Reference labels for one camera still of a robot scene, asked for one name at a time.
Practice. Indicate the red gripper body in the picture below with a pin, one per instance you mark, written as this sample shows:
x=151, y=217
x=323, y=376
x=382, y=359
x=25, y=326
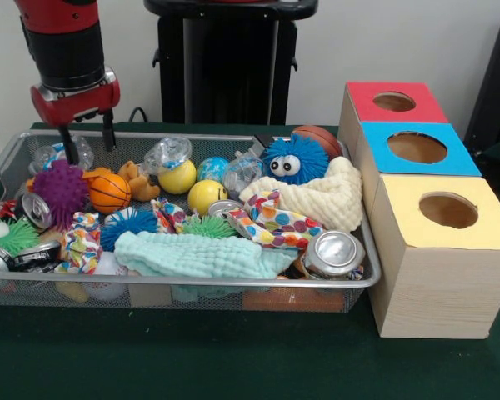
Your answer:
x=75, y=104

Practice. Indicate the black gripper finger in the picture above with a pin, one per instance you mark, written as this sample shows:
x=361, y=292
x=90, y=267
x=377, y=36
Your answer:
x=70, y=146
x=109, y=133

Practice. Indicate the small brown bear plush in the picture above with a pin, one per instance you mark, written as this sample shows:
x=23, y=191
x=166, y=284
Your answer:
x=139, y=183

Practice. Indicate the polka dot cloth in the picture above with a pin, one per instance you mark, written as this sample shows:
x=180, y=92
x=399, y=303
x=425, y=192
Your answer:
x=283, y=233

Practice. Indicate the cream knit cloth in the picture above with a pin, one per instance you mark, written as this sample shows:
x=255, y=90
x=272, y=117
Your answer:
x=325, y=200

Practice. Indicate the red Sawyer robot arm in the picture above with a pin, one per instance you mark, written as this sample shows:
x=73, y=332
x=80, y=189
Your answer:
x=66, y=50

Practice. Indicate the shallow silver mesh bin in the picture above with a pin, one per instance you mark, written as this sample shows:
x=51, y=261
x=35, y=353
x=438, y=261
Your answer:
x=216, y=298

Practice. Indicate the wooden box with three holes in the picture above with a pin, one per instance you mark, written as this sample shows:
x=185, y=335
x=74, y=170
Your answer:
x=437, y=291

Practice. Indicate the purple spiky ball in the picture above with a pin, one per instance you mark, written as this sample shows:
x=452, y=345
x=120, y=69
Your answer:
x=60, y=191

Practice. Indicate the orange toy basketball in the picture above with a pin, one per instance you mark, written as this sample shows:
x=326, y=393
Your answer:
x=110, y=193

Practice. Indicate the green fuzzy toy with eyes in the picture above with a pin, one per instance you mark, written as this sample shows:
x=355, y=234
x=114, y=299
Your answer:
x=18, y=237

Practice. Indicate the yellow smiley ball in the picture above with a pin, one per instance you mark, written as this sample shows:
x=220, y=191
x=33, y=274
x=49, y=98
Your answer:
x=206, y=198

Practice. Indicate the mint green cloth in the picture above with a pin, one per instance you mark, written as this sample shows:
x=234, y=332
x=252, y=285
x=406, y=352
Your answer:
x=191, y=256

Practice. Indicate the silver drink can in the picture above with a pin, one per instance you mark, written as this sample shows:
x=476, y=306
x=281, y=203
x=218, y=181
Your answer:
x=333, y=252

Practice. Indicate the black upright board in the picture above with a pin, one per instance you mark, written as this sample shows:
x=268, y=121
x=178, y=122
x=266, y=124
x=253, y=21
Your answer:
x=496, y=83

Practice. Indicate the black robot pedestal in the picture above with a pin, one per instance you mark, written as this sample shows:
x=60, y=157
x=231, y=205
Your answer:
x=233, y=62

